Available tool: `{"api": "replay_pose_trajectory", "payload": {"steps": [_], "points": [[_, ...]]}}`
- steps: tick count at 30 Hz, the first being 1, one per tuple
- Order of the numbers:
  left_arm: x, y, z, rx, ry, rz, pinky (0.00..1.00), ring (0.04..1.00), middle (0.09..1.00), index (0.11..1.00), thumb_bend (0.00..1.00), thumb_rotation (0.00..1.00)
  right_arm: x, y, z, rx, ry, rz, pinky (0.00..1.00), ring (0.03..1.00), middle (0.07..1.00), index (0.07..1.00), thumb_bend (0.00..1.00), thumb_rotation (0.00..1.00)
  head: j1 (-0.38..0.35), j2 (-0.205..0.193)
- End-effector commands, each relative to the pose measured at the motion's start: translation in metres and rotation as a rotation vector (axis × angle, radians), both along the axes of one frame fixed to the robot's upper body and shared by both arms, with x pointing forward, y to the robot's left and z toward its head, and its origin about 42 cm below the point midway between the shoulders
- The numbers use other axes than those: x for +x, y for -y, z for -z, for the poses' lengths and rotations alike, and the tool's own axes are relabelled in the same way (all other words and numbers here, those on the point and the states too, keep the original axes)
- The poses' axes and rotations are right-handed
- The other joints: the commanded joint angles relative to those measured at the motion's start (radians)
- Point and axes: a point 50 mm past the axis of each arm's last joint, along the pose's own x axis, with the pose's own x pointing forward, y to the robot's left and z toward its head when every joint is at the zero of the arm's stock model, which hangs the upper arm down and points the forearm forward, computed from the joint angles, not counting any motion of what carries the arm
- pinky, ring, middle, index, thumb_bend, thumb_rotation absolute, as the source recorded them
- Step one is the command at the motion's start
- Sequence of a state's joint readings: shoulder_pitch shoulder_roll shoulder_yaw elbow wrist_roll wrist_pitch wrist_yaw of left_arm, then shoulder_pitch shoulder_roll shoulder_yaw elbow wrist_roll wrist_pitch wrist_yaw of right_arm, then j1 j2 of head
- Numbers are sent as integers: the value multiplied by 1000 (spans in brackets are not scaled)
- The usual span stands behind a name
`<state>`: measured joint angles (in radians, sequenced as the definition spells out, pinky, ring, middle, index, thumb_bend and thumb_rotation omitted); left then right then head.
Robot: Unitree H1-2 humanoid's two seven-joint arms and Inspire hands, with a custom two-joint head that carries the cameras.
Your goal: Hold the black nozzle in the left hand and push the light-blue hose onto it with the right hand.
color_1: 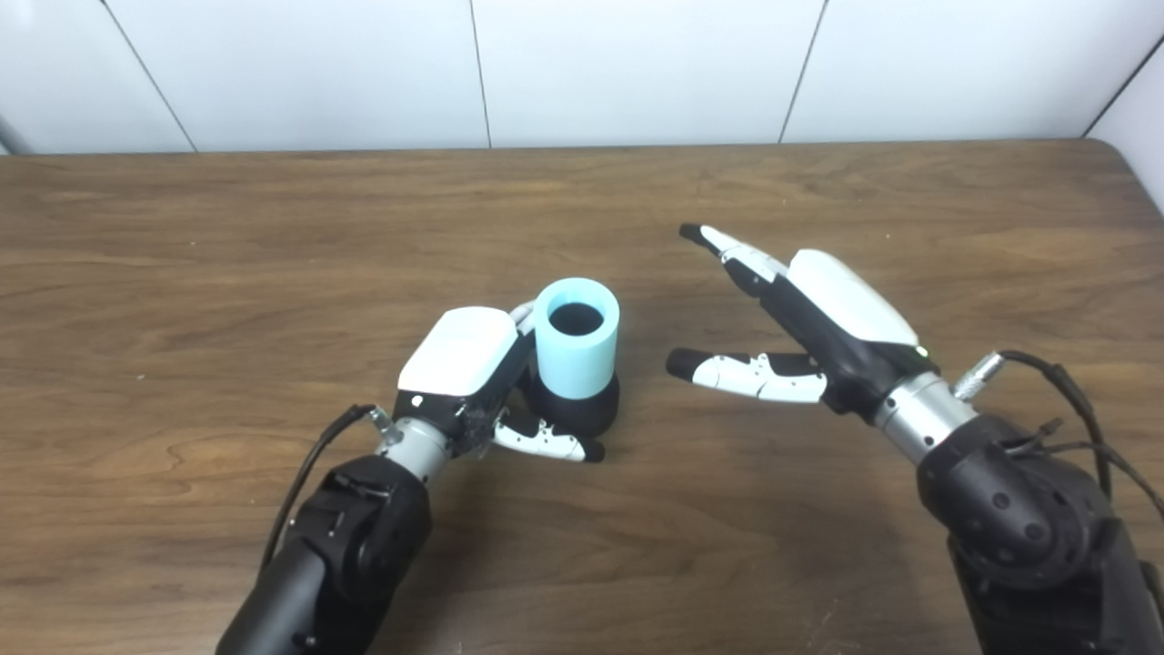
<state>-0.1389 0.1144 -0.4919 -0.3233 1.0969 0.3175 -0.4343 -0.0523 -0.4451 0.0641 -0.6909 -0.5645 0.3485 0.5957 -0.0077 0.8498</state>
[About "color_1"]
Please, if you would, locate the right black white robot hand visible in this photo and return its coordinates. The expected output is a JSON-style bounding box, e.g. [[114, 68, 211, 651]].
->
[[666, 223, 939, 424]]

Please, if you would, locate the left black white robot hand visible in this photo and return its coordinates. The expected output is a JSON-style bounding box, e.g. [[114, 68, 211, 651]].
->
[[392, 300, 607, 463]]

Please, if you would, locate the light blue cylinder cup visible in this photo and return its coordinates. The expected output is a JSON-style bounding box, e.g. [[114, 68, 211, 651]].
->
[[533, 277, 621, 400]]

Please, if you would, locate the black funnel-shaped nozzle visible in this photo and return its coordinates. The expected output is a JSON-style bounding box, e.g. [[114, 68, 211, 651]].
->
[[518, 368, 621, 439]]

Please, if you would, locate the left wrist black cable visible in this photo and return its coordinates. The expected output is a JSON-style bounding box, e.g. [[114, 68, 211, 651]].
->
[[259, 403, 406, 574]]

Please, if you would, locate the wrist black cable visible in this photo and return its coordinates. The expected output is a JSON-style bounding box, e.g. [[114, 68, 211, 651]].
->
[[953, 350, 1164, 519], [259, 403, 406, 574]]

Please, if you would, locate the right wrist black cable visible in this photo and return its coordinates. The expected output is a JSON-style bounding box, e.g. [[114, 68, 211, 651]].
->
[[953, 350, 1164, 519]]

